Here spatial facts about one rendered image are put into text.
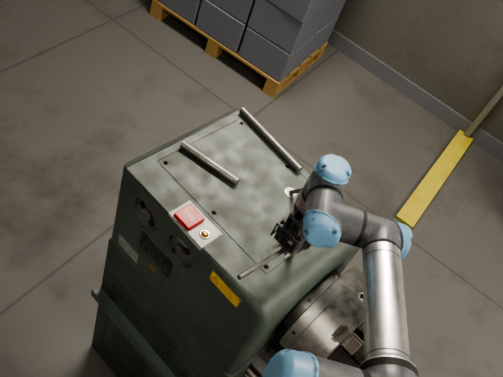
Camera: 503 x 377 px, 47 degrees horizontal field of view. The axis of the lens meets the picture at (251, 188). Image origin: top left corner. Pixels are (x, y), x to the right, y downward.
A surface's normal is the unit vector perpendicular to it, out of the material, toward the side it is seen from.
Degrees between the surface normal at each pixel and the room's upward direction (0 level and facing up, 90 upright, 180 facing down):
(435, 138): 0
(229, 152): 0
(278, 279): 0
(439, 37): 90
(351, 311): 15
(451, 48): 90
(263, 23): 90
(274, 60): 90
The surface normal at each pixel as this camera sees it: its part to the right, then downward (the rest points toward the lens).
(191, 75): 0.27, -0.61
